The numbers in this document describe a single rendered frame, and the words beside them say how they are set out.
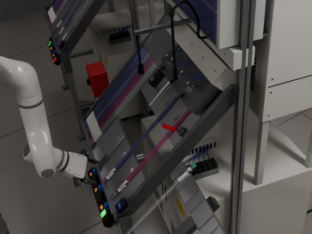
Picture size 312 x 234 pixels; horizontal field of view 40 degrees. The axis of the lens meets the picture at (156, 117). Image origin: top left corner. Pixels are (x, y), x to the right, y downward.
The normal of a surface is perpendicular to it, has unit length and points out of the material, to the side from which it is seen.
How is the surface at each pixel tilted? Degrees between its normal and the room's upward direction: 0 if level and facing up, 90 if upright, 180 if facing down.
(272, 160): 0
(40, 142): 42
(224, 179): 0
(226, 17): 90
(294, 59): 90
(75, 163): 57
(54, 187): 0
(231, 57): 90
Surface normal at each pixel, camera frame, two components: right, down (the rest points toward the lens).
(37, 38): -0.07, -0.78
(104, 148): -0.71, -0.38
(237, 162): 0.33, 0.57
